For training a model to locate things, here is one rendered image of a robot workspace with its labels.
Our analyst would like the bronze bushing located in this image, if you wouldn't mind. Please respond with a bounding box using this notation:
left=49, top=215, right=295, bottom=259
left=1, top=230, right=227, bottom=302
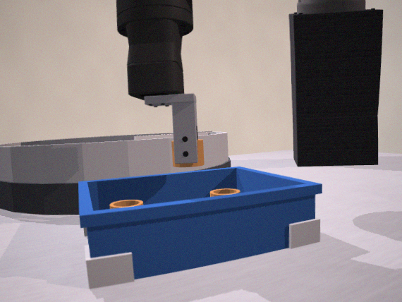
left=171, top=140, right=205, bottom=167
left=109, top=200, right=143, bottom=209
left=210, top=188, right=240, bottom=197

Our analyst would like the grey round turning table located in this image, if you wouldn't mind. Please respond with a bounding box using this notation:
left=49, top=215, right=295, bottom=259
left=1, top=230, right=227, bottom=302
left=0, top=131, right=231, bottom=215

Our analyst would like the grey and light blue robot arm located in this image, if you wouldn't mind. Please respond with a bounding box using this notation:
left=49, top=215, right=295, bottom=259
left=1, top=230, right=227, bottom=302
left=297, top=0, right=365, bottom=14

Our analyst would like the blue open crate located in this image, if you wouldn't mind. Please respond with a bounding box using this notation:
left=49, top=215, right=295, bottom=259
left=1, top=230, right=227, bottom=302
left=78, top=167, right=322, bottom=289

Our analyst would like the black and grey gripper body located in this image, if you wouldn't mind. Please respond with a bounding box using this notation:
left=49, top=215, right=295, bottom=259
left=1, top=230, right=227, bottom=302
left=116, top=0, right=193, bottom=100

